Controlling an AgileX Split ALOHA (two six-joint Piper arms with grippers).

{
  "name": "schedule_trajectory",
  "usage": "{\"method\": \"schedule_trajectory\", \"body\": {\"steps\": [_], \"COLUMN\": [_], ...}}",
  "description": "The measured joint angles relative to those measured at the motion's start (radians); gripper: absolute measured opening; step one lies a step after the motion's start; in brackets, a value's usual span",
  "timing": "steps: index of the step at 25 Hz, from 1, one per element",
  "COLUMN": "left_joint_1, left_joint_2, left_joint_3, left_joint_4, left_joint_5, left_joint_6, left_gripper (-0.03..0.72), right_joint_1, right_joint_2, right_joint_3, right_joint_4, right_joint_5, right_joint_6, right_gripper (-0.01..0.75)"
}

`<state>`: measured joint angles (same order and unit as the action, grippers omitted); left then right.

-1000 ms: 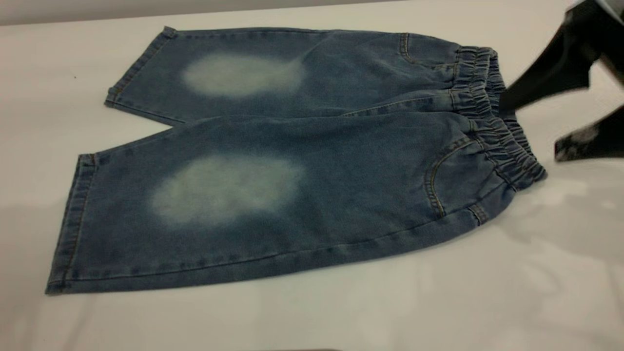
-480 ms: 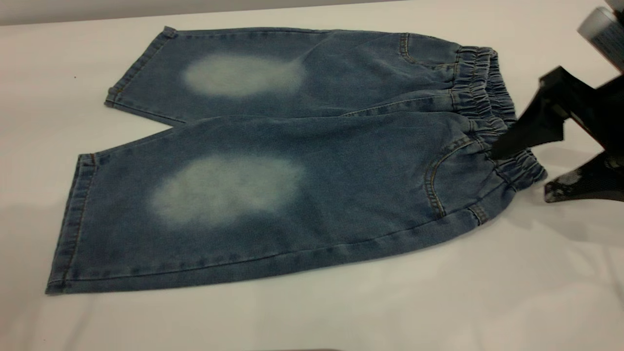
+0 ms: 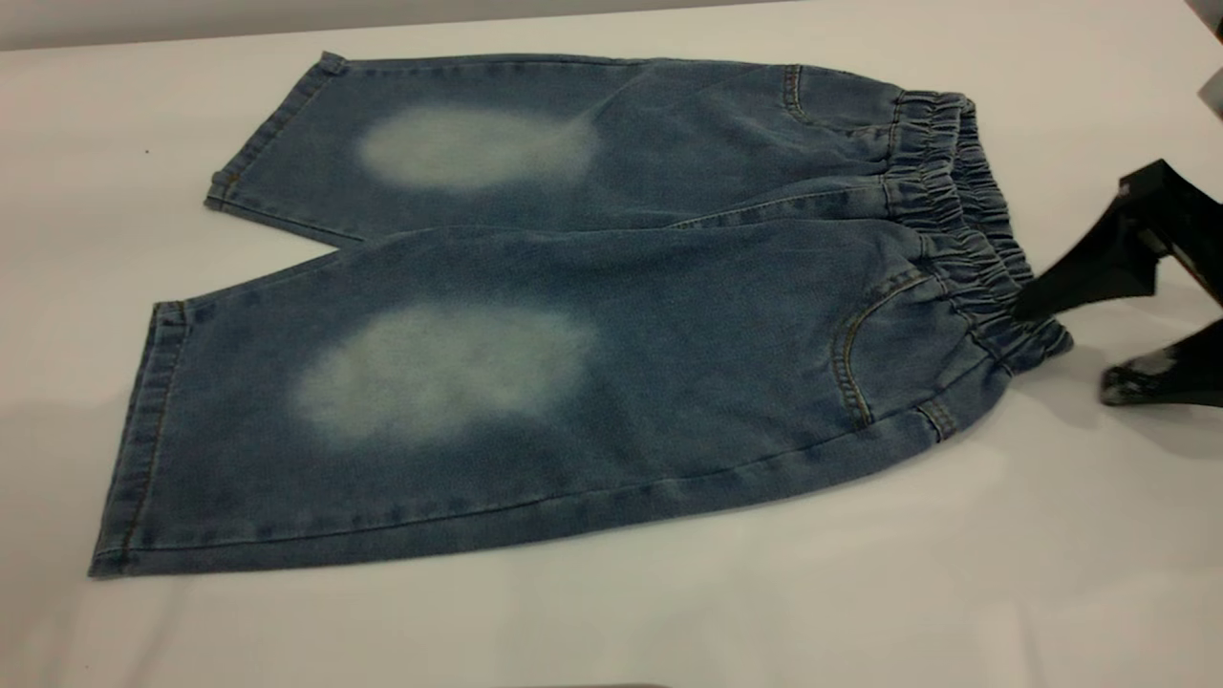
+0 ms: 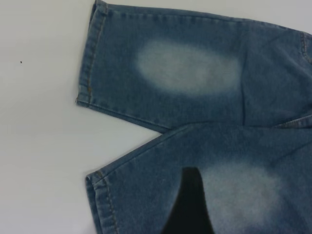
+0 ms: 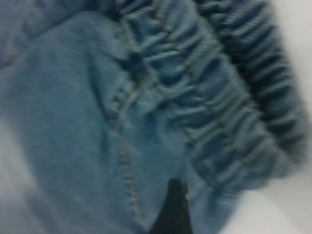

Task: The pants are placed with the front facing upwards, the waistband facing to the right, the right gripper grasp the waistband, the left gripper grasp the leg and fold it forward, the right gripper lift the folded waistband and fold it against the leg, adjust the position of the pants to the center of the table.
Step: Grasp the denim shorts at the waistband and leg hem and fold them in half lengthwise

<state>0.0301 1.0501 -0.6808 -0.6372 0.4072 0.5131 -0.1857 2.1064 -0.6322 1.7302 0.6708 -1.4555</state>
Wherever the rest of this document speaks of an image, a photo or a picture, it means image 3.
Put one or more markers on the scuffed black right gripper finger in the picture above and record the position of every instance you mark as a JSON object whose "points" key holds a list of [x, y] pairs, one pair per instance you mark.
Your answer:
{"points": [[1185, 377]]}

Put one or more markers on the blue denim jeans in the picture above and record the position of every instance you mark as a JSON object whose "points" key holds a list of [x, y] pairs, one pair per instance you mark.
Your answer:
{"points": [[669, 334]]}

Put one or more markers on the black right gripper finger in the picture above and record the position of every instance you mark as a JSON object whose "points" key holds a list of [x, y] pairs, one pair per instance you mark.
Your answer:
{"points": [[1099, 263]]}

